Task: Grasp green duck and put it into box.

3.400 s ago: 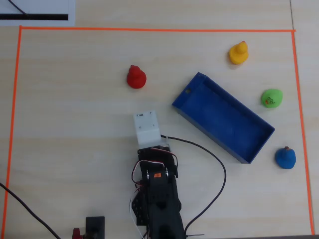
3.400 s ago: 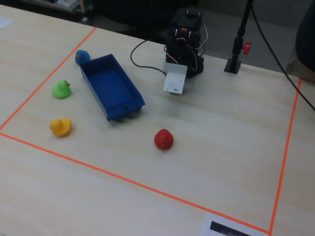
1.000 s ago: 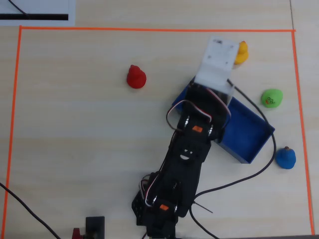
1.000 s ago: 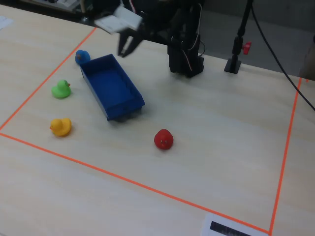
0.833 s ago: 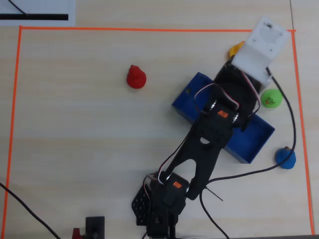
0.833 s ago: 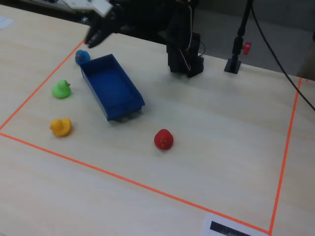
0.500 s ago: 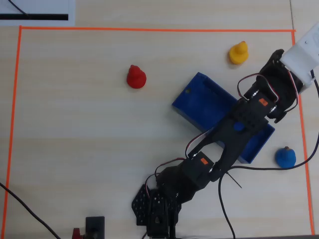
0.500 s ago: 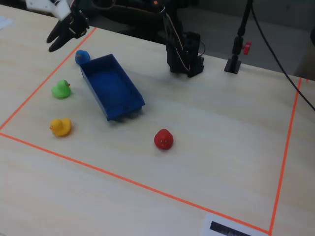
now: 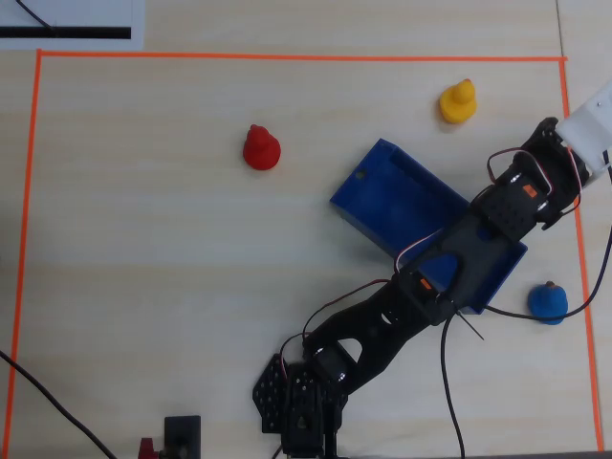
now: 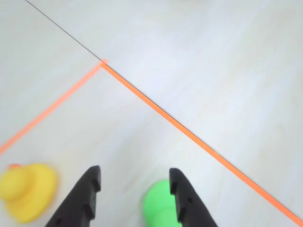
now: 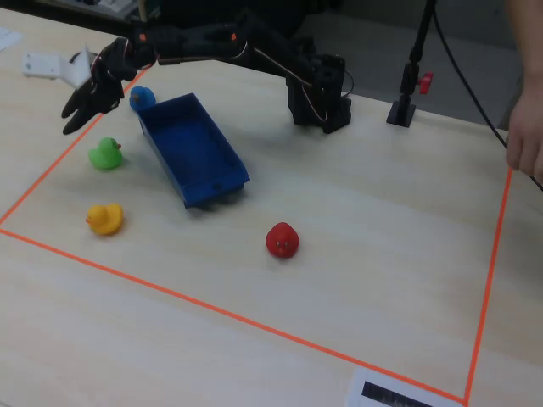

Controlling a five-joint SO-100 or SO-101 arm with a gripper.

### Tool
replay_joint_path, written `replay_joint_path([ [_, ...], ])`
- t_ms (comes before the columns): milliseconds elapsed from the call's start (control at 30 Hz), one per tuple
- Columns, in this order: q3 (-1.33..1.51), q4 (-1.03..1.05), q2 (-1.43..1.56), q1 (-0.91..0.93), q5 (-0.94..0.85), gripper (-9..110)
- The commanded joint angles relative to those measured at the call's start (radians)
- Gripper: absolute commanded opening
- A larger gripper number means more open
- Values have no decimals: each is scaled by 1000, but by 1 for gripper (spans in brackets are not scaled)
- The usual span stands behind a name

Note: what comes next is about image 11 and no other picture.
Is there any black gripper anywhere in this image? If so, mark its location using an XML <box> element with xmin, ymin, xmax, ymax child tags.
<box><xmin>60</xmin><ymin>36</ymin><xmax>144</xmax><ymax>137</ymax></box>

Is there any yellow rubber duck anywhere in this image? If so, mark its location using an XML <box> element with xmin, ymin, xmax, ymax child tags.
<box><xmin>85</xmin><ymin>203</ymin><xmax>125</xmax><ymax>237</ymax></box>

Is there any black camera stand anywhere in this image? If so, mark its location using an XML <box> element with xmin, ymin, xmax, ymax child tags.
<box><xmin>385</xmin><ymin>0</ymin><xmax>439</xmax><ymax>129</ymax></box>

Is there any green rubber duck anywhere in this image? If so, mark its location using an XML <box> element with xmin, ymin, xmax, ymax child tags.
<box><xmin>87</xmin><ymin>136</ymin><xmax>125</xmax><ymax>172</ymax></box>

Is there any orange tape strip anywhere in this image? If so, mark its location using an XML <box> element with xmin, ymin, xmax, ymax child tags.
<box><xmin>0</xmin><ymin>70</ymin><xmax>148</xmax><ymax>226</ymax></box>
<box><xmin>463</xmin><ymin>166</ymin><xmax>513</xmax><ymax>406</ymax></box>
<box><xmin>0</xmin><ymin>227</ymin><xmax>468</xmax><ymax>404</ymax></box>

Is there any red stand knob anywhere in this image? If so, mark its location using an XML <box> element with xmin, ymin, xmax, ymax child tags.
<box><xmin>417</xmin><ymin>71</ymin><xmax>435</xmax><ymax>96</ymax></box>

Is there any bare person hand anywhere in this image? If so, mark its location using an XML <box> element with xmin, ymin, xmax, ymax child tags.
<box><xmin>505</xmin><ymin>82</ymin><xmax>543</xmax><ymax>178</ymax></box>

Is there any long black cable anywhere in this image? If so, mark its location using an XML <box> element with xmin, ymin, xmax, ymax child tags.
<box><xmin>431</xmin><ymin>0</ymin><xmax>543</xmax><ymax>192</ymax></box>

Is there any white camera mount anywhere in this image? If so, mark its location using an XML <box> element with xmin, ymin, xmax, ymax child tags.
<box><xmin>21</xmin><ymin>42</ymin><xmax>102</xmax><ymax>91</ymax></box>

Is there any white paper with black bar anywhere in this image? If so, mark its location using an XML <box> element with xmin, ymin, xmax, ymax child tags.
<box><xmin>344</xmin><ymin>367</ymin><xmax>464</xmax><ymax>407</ymax></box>

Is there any bare person forearm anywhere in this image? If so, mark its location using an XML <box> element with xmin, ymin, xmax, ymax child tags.
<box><xmin>504</xmin><ymin>0</ymin><xmax>543</xmax><ymax>97</ymax></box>

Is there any plain white paper sheet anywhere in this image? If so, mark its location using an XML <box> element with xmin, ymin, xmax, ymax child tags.
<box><xmin>0</xmin><ymin>26</ymin><xmax>25</xmax><ymax>53</ymax></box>

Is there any blue plastic box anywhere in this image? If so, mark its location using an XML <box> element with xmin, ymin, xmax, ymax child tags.
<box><xmin>136</xmin><ymin>92</ymin><xmax>251</xmax><ymax>209</ymax></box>

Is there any blue rubber duck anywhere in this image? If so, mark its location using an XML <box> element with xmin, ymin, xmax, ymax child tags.
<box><xmin>128</xmin><ymin>85</ymin><xmax>157</xmax><ymax>112</ymax></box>

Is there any red rubber duck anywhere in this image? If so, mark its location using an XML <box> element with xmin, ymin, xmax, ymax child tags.
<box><xmin>265</xmin><ymin>221</ymin><xmax>300</xmax><ymax>260</ymax></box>

